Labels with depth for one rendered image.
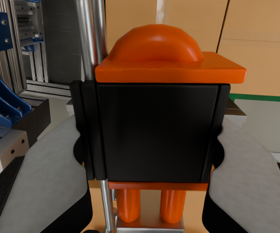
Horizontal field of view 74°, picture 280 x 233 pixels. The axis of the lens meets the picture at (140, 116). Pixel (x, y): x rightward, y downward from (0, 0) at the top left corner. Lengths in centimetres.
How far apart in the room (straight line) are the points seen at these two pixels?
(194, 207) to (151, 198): 33
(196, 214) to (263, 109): 120
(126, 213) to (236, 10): 70
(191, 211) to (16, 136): 44
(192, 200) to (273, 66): 58
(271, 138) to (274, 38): 111
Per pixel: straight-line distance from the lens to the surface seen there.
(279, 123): 176
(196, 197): 50
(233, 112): 82
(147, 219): 19
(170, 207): 18
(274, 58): 86
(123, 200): 17
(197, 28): 73
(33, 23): 102
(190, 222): 58
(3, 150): 46
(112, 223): 18
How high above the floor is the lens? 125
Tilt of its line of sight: 62 degrees down
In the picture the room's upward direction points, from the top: 175 degrees counter-clockwise
